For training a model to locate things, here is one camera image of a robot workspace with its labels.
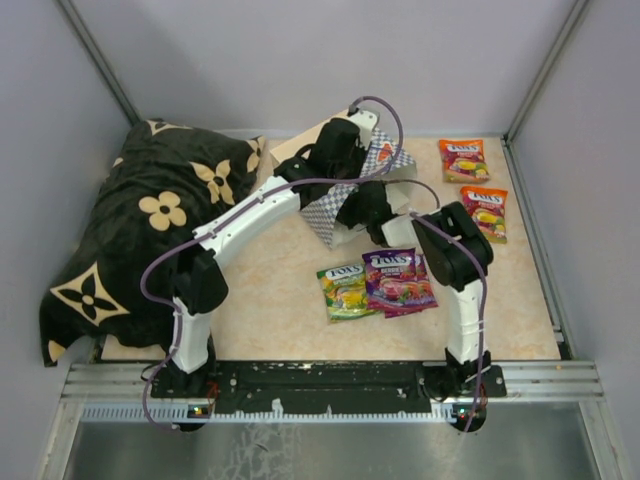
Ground checkered paper bag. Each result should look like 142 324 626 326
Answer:
271 107 417 249

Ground purple candy bag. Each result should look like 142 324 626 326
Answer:
362 248 417 314
384 254 438 319

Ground orange candy bag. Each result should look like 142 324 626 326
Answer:
460 186 508 244
438 139 491 184

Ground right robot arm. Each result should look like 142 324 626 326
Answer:
338 181 494 397

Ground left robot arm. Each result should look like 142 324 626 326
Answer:
169 109 379 397

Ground green candy bag on table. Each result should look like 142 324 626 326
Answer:
316 262 376 323

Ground black floral pillow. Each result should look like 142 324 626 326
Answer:
39 119 266 367

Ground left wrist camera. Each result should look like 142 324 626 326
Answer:
347 104 379 147

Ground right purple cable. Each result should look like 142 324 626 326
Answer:
389 179 490 435

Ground purple cable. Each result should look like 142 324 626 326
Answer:
140 94 405 435
389 179 490 435

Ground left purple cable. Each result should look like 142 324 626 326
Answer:
140 94 405 435

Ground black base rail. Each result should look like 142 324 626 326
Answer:
151 360 506 415

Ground aluminium frame rail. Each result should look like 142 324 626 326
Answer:
59 362 606 426

